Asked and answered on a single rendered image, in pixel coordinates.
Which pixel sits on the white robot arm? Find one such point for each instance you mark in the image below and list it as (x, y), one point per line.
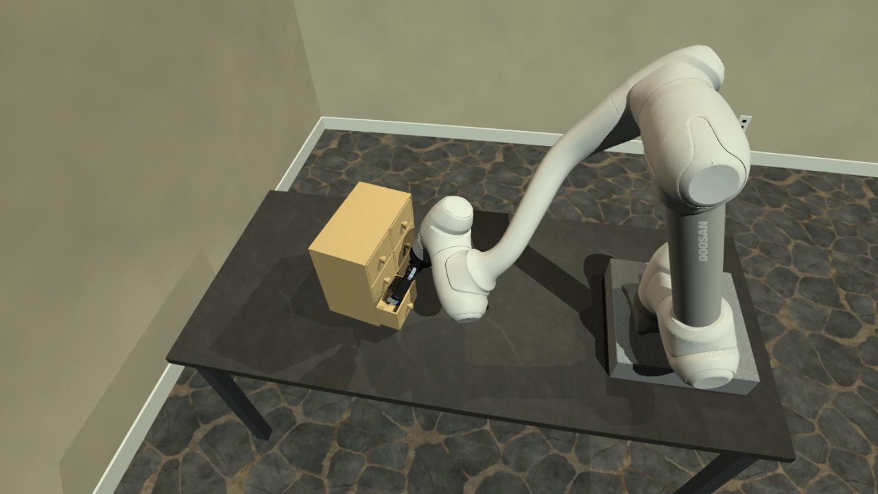
(698, 156)

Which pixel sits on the tan wooden chest of drawers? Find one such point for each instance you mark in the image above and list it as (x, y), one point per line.
(345, 245)

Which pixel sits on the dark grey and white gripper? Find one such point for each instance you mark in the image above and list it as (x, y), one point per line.
(415, 265)

